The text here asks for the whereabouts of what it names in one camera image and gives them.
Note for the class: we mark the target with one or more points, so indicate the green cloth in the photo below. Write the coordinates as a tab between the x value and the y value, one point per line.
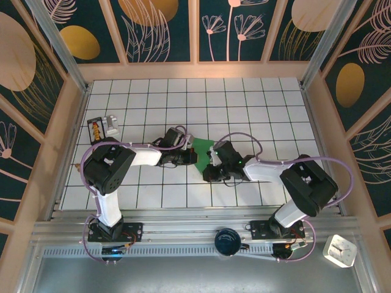
202	146

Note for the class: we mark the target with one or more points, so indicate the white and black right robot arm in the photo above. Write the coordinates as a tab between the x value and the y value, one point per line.
308	186

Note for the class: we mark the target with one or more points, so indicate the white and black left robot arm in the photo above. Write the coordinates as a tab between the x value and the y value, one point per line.
143	157

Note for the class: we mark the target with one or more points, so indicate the white square clock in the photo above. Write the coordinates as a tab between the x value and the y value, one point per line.
339	251

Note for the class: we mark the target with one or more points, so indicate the dark blue cup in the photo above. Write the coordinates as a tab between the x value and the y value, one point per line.
227	242

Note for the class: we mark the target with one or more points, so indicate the white plastic holder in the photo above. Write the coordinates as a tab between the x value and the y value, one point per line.
111	125

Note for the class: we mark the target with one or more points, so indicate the black box with orange screws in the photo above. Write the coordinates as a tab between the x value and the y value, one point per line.
97	131

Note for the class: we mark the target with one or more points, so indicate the small circuit board with LED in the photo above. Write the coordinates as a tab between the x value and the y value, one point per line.
287	248
114	251

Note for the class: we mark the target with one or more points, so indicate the aluminium front rail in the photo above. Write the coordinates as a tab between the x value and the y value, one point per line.
189	227

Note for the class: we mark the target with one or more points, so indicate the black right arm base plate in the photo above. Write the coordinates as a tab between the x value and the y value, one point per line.
259	229

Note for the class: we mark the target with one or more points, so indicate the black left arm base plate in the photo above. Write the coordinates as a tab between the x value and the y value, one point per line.
134	230

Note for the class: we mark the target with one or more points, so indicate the aluminium side rail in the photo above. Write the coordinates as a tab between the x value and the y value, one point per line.
81	116
314	122

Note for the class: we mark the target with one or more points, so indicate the aluminium corner post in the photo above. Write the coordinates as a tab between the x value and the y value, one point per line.
56	39
334	39

